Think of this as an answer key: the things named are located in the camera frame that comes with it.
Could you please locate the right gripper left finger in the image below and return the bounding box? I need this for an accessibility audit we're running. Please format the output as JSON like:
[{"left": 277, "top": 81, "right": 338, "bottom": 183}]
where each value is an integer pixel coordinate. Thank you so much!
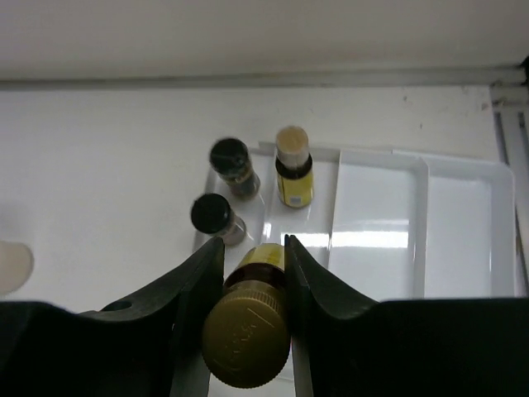
[{"left": 79, "top": 237, "right": 225, "bottom": 396}]

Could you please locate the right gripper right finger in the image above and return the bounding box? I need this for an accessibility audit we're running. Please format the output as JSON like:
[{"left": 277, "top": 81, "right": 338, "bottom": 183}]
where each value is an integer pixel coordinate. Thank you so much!
[{"left": 284, "top": 234, "right": 378, "bottom": 396}]

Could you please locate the yellow-label bottle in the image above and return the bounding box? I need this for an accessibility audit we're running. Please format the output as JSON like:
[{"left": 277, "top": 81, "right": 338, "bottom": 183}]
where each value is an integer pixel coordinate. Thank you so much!
[
  {"left": 275, "top": 126, "right": 313, "bottom": 208},
  {"left": 202, "top": 243, "right": 291, "bottom": 389}
]

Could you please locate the small spice bottle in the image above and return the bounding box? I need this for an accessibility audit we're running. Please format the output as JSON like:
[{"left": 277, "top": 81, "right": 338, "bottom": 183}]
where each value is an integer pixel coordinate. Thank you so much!
[
  {"left": 190, "top": 193, "right": 246, "bottom": 246},
  {"left": 208, "top": 137, "right": 260, "bottom": 200}
]

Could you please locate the black-cap jar back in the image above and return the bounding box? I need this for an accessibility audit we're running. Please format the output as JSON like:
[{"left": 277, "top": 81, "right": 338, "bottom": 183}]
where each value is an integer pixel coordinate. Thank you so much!
[{"left": 0, "top": 241, "right": 34, "bottom": 296}]

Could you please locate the white divided organizer tray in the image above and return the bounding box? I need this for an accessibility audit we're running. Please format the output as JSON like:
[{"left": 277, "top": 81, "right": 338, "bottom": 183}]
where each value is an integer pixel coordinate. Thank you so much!
[{"left": 193, "top": 141, "right": 517, "bottom": 397}]

